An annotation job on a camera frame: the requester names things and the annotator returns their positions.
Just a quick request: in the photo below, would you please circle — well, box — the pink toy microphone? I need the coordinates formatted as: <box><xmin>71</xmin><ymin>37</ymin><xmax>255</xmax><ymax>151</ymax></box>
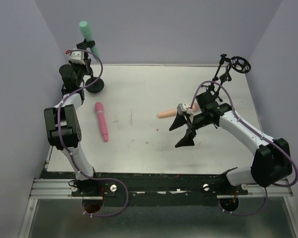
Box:
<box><xmin>95</xmin><ymin>102</ymin><xmax>109</xmax><ymax>142</ymax></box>

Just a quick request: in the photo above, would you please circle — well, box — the black round-base mic stand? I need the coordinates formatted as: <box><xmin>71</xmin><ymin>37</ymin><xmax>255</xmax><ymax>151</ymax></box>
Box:
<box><xmin>196</xmin><ymin>91</ymin><xmax>217</xmax><ymax>109</ymax></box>
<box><xmin>76</xmin><ymin>39</ymin><xmax>105</xmax><ymax>94</ymax></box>

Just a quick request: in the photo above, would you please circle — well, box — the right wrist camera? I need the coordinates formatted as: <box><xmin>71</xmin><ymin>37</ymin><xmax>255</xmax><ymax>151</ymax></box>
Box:
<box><xmin>177</xmin><ymin>104</ymin><xmax>194</xmax><ymax>117</ymax></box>

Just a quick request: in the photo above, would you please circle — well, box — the aluminium frame extrusion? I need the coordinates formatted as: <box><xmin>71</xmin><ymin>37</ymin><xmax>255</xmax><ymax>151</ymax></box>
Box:
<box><xmin>17</xmin><ymin>64</ymin><xmax>76</xmax><ymax>238</ymax></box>

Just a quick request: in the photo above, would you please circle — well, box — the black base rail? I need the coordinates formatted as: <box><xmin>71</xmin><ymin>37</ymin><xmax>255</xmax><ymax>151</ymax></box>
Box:
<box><xmin>40</xmin><ymin>171</ymin><xmax>248</xmax><ymax>207</ymax></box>

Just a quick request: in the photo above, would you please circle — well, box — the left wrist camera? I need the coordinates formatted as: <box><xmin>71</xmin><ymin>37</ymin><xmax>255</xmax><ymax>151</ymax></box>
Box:
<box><xmin>66</xmin><ymin>49</ymin><xmax>85</xmax><ymax>64</ymax></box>

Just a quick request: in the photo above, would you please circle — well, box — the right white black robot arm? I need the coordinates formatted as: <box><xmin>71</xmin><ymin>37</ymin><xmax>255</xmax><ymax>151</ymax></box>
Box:
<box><xmin>169</xmin><ymin>102</ymin><xmax>293</xmax><ymax>187</ymax></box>

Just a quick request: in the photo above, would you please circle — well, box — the beige toy microphone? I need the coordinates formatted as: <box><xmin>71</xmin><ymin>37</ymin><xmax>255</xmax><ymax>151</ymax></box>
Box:
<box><xmin>157</xmin><ymin>103</ymin><xmax>200</xmax><ymax>119</ymax></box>

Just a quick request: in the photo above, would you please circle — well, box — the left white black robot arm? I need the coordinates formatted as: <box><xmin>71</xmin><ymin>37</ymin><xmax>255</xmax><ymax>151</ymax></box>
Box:
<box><xmin>44</xmin><ymin>61</ymin><xmax>94</xmax><ymax>181</ymax></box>

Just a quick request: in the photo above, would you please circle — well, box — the black tripod shock-mount stand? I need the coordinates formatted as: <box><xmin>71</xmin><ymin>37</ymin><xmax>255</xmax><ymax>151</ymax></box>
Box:
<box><xmin>206</xmin><ymin>54</ymin><xmax>251</xmax><ymax>102</ymax></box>

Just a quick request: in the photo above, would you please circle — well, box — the green toy microphone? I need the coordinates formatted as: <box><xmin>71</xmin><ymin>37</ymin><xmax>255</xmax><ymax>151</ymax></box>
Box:
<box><xmin>79</xmin><ymin>21</ymin><xmax>100</xmax><ymax>57</ymax></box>

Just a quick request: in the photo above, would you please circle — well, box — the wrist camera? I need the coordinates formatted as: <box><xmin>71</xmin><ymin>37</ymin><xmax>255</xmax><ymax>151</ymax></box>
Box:
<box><xmin>66</xmin><ymin>49</ymin><xmax>85</xmax><ymax>64</ymax></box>
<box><xmin>177</xmin><ymin>104</ymin><xmax>194</xmax><ymax>117</ymax></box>

